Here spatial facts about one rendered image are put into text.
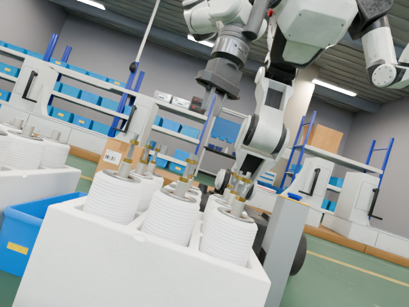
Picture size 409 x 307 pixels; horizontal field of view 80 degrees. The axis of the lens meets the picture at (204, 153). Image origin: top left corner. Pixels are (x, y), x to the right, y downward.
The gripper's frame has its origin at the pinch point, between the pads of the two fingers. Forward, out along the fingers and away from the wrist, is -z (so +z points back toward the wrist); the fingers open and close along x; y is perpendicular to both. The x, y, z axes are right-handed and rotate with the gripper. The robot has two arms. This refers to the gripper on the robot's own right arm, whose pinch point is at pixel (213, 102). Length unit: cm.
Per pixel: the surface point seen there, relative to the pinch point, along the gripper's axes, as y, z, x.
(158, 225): -13.1, -28.3, -10.3
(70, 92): 547, 35, -11
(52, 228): -6.8, -33.5, -25.5
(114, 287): -14.0, -39.1, -14.9
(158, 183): 11.6, -24.6, -1.5
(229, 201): -7.7, -22.0, 8.7
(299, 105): 400, 222, 507
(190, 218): -14.7, -25.7, -5.3
